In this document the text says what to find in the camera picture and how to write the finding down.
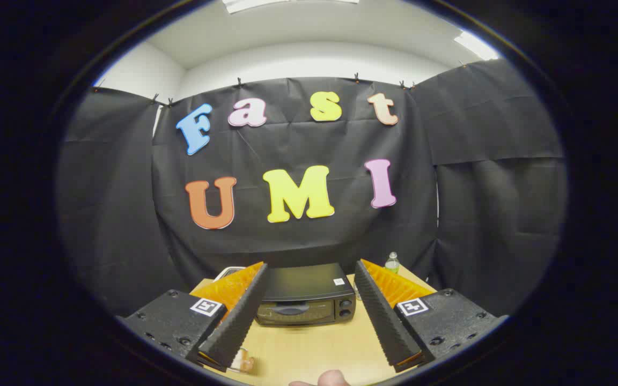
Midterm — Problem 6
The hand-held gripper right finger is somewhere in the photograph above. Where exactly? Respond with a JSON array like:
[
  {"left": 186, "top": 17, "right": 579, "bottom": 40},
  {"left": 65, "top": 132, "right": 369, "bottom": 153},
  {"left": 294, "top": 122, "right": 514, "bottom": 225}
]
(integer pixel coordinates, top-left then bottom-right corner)
[{"left": 354, "top": 259, "right": 509, "bottom": 374}]

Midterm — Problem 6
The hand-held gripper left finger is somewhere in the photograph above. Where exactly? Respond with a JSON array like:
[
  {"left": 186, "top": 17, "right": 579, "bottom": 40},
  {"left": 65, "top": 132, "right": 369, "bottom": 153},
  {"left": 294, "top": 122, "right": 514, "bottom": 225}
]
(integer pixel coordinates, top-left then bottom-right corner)
[{"left": 116, "top": 261, "right": 269, "bottom": 373}]

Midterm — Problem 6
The black toaster oven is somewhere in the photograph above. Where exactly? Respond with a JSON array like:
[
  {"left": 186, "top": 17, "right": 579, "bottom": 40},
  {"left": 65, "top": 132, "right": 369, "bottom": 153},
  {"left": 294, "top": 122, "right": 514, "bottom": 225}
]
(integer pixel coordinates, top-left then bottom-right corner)
[{"left": 255, "top": 263, "right": 357, "bottom": 326}]

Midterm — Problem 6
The white food tray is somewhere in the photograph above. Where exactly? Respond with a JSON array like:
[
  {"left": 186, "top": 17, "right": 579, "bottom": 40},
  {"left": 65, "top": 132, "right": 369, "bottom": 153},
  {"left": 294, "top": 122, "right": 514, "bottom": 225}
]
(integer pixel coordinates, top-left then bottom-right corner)
[{"left": 227, "top": 347, "right": 256, "bottom": 374}]

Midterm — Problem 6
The white pop-up toaster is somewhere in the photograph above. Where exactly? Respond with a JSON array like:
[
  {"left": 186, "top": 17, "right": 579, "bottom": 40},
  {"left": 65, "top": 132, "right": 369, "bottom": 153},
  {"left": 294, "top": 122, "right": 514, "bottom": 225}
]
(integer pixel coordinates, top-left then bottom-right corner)
[{"left": 214, "top": 266, "right": 246, "bottom": 283}]

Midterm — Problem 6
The black backdrop cloth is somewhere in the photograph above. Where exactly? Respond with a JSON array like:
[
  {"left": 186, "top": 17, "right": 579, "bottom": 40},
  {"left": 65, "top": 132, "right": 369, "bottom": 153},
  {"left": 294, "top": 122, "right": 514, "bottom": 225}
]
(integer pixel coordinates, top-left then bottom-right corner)
[{"left": 57, "top": 58, "right": 568, "bottom": 317}]

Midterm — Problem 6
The row of small cloth clips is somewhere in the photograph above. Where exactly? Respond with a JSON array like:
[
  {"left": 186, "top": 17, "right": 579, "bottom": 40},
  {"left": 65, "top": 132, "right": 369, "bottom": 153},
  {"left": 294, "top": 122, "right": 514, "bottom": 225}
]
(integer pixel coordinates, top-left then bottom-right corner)
[{"left": 92, "top": 60, "right": 470, "bottom": 107}]

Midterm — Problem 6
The small ceiling light panel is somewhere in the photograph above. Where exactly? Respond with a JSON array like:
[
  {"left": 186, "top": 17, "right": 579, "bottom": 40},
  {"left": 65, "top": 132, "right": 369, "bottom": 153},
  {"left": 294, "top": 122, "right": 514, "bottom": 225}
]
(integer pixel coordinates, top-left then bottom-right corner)
[{"left": 454, "top": 31, "right": 502, "bottom": 61}]

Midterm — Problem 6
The long ceiling light panel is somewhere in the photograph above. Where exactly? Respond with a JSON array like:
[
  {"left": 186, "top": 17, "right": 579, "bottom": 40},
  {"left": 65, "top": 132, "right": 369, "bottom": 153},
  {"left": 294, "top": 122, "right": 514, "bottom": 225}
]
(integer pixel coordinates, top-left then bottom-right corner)
[{"left": 222, "top": 0, "right": 361, "bottom": 14}]

